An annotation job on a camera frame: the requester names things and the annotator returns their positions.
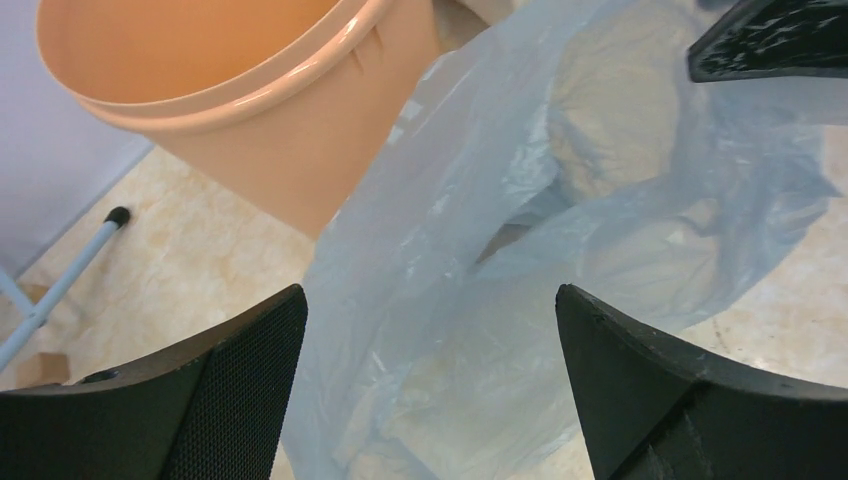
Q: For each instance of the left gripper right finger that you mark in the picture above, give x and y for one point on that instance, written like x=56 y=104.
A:
x=653 y=406

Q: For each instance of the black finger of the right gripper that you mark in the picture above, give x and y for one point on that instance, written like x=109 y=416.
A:
x=768 y=39

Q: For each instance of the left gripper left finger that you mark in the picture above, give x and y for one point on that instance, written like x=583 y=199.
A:
x=211 y=406

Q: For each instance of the light blue plastic trash bag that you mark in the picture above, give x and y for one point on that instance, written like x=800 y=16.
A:
x=565 y=145

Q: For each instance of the orange plastic trash bin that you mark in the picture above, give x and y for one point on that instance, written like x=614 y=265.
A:
x=285 y=103

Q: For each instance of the wooden block by tripod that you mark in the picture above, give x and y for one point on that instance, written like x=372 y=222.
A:
x=43 y=368

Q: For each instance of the light blue tripod stand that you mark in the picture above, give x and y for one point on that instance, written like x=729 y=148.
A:
x=35 y=313

